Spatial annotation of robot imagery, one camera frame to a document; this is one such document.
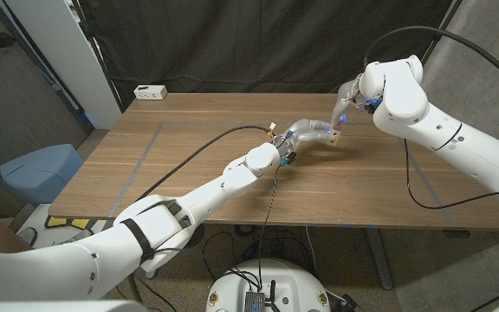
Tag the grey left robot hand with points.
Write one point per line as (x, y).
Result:
(301, 132)

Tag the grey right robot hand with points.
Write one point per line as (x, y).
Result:
(345, 102)

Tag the small wooden block with holes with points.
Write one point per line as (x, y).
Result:
(334, 137)

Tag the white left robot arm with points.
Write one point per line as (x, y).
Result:
(215, 195)

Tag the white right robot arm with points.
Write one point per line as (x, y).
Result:
(440, 125)

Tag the black curtain backdrop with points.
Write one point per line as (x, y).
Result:
(267, 43)

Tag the grey table leg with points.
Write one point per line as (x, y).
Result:
(379, 260)

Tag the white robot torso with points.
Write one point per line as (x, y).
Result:
(284, 281)

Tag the white power strip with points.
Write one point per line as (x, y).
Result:
(150, 92)

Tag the grey electronics box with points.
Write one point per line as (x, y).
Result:
(254, 301)

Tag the white cabinet panel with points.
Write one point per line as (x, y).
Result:
(67, 56)

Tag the blue padded stool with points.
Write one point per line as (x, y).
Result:
(37, 173)

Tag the black frame pole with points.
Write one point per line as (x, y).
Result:
(98, 56)
(440, 26)

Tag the black wall rail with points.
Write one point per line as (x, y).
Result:
(37, 65)

